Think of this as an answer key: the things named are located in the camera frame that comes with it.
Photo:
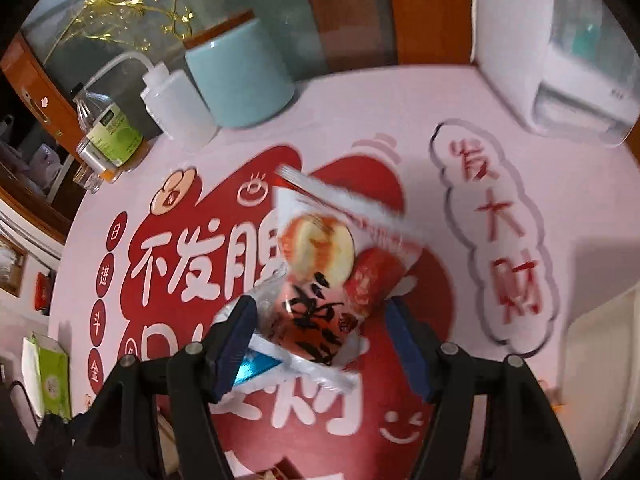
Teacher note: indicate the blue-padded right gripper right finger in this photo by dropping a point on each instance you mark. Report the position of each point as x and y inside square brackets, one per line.
[416, 346]

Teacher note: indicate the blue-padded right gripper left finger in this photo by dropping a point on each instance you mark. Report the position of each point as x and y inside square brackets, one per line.
[225, 346]

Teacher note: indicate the red sausage snack packet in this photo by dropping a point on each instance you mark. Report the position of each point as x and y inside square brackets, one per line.
[343, 254]

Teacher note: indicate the cracker packet blue top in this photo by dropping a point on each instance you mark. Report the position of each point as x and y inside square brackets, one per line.
[234, 369]

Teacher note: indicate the green tissue box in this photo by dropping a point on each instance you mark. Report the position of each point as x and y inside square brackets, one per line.
[44, 366]

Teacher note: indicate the white plastic storage bin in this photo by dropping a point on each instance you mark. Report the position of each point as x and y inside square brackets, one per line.
[600, 383]

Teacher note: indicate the green label plastic bottle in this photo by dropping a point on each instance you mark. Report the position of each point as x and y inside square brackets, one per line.
[111, 146]

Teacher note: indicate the white squeeze bottle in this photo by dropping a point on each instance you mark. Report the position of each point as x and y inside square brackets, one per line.
[170, 99]

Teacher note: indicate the light blue canister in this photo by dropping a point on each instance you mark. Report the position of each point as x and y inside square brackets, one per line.
[239, 71]

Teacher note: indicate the white cosmetics organizer box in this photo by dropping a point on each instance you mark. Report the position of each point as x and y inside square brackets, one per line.
[564, 68]

